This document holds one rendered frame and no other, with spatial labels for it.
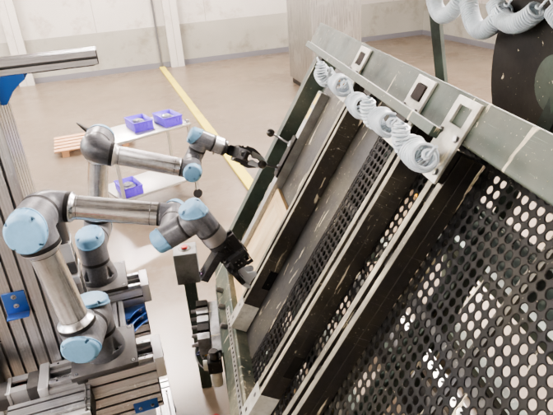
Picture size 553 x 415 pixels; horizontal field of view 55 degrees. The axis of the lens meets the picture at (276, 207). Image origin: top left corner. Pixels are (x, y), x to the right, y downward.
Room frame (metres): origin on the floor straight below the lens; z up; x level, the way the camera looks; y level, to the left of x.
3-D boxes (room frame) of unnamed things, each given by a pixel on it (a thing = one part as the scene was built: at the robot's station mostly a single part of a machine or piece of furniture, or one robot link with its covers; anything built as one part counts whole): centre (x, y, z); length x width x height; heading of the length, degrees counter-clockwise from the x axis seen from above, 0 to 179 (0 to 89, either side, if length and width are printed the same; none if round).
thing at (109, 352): (1.48, 0.65, 1.09); 0.15 x 0.15 x 0.10
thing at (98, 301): (1.48, 0.65, 1.20); 0.13 x 0.12 x 0.14; 3
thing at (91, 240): (1.97, 0.79, 1.20); 0.13 x 0.12 x 0.14; 6
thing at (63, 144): (7.05, 2.45, 0.05); 1.06 x 0.73 x 0.10; 107
